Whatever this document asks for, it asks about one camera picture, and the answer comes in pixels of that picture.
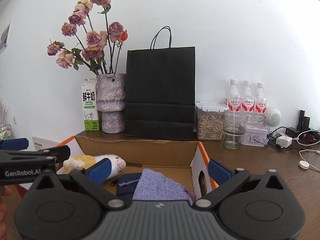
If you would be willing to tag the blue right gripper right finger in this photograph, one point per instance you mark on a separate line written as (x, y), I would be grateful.
(219, 173)

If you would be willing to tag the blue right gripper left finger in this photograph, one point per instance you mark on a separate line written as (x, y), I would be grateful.
(99, 172)

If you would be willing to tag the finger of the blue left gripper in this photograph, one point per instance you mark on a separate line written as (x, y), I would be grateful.
(14, 144)

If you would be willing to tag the yellow white plush toy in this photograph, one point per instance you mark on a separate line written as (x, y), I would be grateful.
(117, 164)

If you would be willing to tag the navy zipper case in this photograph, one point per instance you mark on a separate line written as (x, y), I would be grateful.
(126, 184)

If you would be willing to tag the purple fabric pouch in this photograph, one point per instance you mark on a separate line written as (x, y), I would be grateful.
(154, 186)

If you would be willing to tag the person's left hand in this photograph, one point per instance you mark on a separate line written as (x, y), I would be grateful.
(3, 212)

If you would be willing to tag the white board with label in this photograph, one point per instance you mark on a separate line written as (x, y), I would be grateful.
(41, 144)

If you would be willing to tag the red cardboard box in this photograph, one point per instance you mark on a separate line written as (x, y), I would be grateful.
(185, 162)

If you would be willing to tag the clear drinking glass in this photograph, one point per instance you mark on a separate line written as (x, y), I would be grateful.
(234, 127)

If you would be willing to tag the green white milk carton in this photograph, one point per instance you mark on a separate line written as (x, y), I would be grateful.
(92, 117)

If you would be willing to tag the clear jar of seeds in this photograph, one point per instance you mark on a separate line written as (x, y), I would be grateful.
(209, 120)

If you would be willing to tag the water bottle red label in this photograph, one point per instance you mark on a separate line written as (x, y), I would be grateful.
(233, 96)
(248, 100)
(260, 104)

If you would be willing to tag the white power adapter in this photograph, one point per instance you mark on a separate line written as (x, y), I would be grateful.
(284, 141)

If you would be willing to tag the white round speaker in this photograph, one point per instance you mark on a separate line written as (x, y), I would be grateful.
(272, 117)

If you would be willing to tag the purple ceramic vase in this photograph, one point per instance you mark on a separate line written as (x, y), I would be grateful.
(111, 102)

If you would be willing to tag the black paper bag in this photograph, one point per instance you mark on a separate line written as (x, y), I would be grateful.
(160, 93)

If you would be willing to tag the dried rose bouquet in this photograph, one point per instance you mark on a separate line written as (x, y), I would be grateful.
(98, 50)

